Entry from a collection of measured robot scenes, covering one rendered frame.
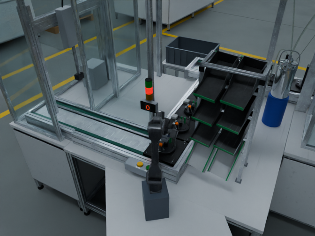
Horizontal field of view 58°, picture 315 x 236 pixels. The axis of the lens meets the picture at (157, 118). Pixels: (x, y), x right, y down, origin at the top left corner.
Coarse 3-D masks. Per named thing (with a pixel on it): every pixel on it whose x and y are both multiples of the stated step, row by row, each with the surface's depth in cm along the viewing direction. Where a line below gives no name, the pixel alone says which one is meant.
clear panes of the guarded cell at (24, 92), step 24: (0, 0) 168; (24, 0) 218; (48, 0) 238; (0, 24) 180; (0, 48) 194; (24, 48) 182; (48, 48) 252; (0, 72) 211; (24, 72) 197; (48, 72) 259; (72, 72) 287; (24, 96) 214; (24, 120) 235; (48, 120) 217
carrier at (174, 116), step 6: (174, 114) 229; (174, 120) 226; (180, 120) 214; (186, 120) 226; (168, 126) 220; (174, 126) 216; (180, 126) 216; (186, 126) 216; (192, 126) 219; (180, 132) 212; (186, 132) 214; (192, 132) 214; (180, 138) 209; (186, 138) 209
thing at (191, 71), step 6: (198, 60) 316; (192, 66) 304; (198, 66) 311; (186, 72) 298; (192, 72) 295; (198, 72) 291; (270, 72) 289; (192, 78) 299; (300, 78) 279; (270, 90) 265; (264, 96) 271; (294, 96) 258; (312, 96) 253; (288, 102) 263; (294, 102) 260
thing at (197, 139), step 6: (216, 120) 177; (198, 126) 178; (204, 126) 177; (216, 126) 175; (198, 132) 176; (204, 132) 175; (210, 132) 174; (216, 132) 169; (192, 138) 172; (198, 138) 174; (204, 138) 173; (210, 138) 171; (204, 144) 168; (210, 144) 169
